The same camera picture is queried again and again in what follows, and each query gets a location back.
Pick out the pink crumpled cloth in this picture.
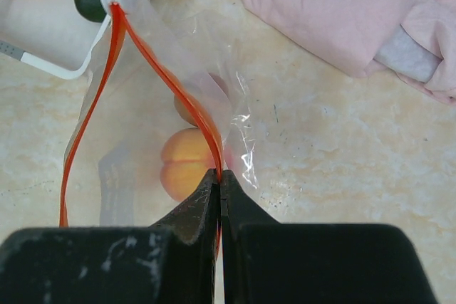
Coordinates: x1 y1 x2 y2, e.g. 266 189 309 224
242 0 455 104

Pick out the white perforated plastic basket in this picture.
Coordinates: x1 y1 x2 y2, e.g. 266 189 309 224
1 0 110 80

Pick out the brown passion fruit toy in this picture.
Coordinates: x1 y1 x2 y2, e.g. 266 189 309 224
174 73 229 127

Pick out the clear orange zip bag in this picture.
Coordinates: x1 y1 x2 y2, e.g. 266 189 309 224
59 0 258 227

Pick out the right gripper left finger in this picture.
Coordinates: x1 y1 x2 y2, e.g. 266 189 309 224
1 170 219 303

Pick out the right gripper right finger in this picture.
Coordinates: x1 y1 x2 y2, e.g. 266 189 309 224
219 170 436 303

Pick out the peach toy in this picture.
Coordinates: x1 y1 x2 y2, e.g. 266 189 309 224
160 128 215 202

